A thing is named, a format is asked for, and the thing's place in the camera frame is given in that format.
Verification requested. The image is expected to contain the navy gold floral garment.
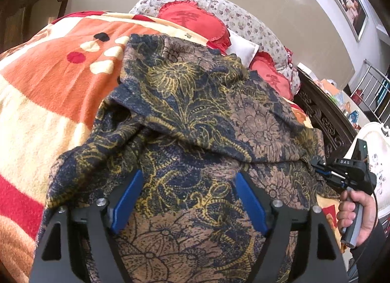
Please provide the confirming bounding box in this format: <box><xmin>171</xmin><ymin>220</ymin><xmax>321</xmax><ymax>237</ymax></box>
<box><xmin>38</xmin><ymin>34</ymin><xmax>336</xmax><ymax>282</ymax></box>

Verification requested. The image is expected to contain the person's right hand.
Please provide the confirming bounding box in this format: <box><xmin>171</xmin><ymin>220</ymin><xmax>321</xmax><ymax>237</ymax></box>
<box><xmin>336</xmin><ymin>190</ymin><xmax>378</xmax><ymax>247</ymax></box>

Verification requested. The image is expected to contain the dark carved wooden headboard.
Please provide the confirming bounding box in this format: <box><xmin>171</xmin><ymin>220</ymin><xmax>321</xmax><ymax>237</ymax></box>
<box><xmin>293</xmin><ymin>69</ymin><xmax>356</xmax><ymax>161</ymax></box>

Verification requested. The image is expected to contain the metal railing rack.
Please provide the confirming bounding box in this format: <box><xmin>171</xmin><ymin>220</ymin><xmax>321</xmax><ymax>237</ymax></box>
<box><xmin>351</xmin><ymin>59</ymin><xmax>389</xmax><ymax>125</ymax></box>

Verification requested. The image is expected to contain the red heart cushion right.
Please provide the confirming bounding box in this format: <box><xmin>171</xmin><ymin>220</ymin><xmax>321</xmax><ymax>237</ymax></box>
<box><xmin>249</xmin><ymin>51</ymin><xmax>293</xmax><ymax>100</ymax></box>

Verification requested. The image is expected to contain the red heart cushion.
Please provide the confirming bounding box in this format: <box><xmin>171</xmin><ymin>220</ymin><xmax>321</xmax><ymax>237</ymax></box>
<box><xmin>157</xmin><ymin>0</ymin><xmax>231</xmax><ymax>51</ymax></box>
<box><xmin>249</xmin><ymin>51</ymin><xmax>293</xmax><ymax>100</ymax></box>

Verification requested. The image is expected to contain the small white pillow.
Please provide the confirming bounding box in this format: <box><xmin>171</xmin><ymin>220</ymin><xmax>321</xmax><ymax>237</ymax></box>
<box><xmin>225</xmin><ymin>29</ymin><xmax>259</xmax><ymax>67</ymax></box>

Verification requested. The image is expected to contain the orange red cream blanket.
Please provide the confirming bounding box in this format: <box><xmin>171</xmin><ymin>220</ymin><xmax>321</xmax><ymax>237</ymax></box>
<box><xmin>0</xmin><ymin>10</ymin><xmax>345</xmax><ymax>283</ymax></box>

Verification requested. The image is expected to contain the red heart cushion left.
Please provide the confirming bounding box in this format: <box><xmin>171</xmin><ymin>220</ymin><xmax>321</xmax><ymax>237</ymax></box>
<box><xmin>157</xmin><ymin>0</ymin><xmax>231</xmax><ymax>51</ymax></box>

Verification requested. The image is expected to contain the floral print quilt roll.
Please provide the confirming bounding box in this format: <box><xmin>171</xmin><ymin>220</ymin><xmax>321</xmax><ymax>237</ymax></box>
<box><xmin>130</xmin><ymin>0</ymin><xmax>301</xmax><ymax>95</ymax></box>

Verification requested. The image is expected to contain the dark wooden side table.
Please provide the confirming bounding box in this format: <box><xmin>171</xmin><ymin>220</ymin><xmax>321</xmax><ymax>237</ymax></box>
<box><xmin>1</xmin><ymin>0</ymin><xmax>69</xmax><ymax>52</ymax></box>

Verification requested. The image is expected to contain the framed wall photo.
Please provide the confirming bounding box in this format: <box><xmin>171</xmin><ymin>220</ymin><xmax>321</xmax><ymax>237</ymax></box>
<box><xmin>334</xmin><ymin>0</ymin><xmax>368</xmax><ymax>42</ymax></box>

